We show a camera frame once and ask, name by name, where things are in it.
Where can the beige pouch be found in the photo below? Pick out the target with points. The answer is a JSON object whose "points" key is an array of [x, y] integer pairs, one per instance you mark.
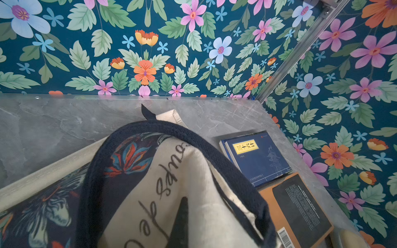
{"points": [[345, 238]]}

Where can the brown cover book barcode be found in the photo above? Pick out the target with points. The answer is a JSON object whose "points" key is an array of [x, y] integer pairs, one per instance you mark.
{"points": [[298, 218]]}

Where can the cream canvas tote bag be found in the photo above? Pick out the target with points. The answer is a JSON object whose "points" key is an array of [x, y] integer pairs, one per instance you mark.
{"points": [[150, 184]]}

